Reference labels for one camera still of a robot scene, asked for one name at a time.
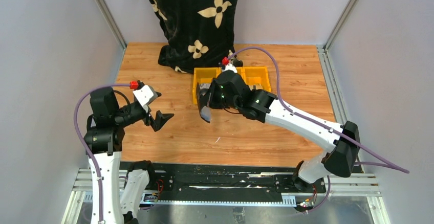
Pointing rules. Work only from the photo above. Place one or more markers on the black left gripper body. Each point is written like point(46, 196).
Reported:
point(148, 115)

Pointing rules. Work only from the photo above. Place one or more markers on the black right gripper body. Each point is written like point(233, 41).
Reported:
point(218, 100)

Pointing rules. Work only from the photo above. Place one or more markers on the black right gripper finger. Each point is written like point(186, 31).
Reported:
point(203, 102)
point(205, 112)

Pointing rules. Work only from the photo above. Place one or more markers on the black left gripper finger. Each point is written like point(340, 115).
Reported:
point(158, 122)
point(163, 116)

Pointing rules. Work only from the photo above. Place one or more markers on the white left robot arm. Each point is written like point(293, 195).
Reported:
point(103, 145)

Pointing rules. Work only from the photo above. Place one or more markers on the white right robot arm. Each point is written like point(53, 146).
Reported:
point(338, 141)

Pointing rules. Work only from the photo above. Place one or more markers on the yellow plastic bin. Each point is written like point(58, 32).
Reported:
point(254, 77)

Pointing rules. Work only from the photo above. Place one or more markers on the black floral blanket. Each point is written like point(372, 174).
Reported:
point(199, 33)

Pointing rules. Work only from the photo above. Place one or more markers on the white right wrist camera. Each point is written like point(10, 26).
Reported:
point(228, 66)

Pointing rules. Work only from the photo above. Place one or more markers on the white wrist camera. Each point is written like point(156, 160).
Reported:
point(228, 66)
point(143, 93)

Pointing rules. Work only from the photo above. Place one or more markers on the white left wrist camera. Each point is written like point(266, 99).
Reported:
point(143, 93)

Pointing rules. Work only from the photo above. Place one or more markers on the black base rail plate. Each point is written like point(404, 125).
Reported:
point(201, 183)

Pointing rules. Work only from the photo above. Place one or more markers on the aluminium frame rail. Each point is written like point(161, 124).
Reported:
point(111, 23)

